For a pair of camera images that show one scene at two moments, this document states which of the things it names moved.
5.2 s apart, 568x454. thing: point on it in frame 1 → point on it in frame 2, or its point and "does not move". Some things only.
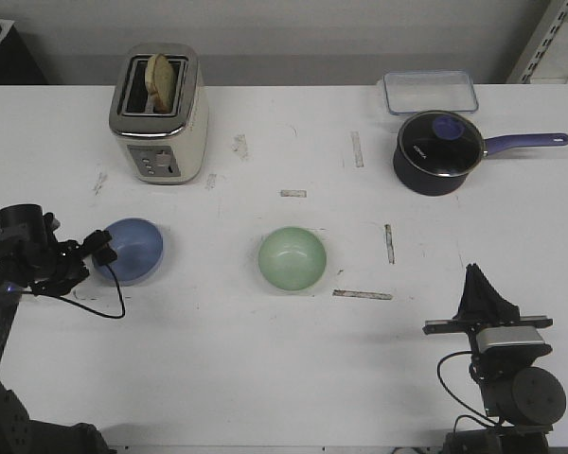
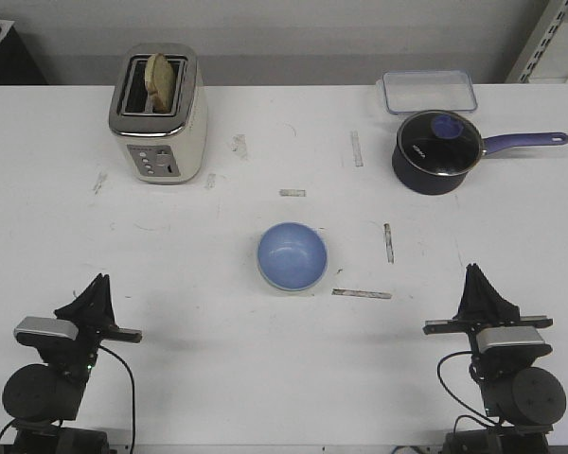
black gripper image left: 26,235 → 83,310
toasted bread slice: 160,82 does not move
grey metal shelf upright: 549,25 does not move
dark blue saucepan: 436,150 does not move
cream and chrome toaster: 164,148 does not move
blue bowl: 139,247 → 292,255
